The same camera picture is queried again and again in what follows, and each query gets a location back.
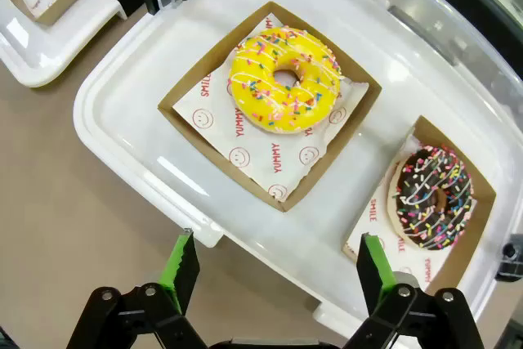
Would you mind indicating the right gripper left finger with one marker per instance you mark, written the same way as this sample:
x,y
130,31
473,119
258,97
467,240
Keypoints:
x,y
180,283

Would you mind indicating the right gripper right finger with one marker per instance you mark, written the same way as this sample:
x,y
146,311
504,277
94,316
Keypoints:
x,y
376,279

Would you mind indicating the brown cardboard donut tray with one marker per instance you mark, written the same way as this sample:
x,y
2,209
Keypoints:
x,y
192,124

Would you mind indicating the yellow sprinkled donut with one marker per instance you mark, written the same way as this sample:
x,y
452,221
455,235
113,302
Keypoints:
x,y
253,91

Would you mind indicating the chocolate donut with coloured sprinkles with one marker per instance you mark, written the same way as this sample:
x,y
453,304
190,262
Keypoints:
x,y
417,206

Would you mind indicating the sprinkled chocolate donut in box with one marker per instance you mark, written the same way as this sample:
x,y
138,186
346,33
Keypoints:
x,y
470,251

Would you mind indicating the white display case base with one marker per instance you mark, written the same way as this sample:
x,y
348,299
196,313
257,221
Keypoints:
x,y
135,91
61,46

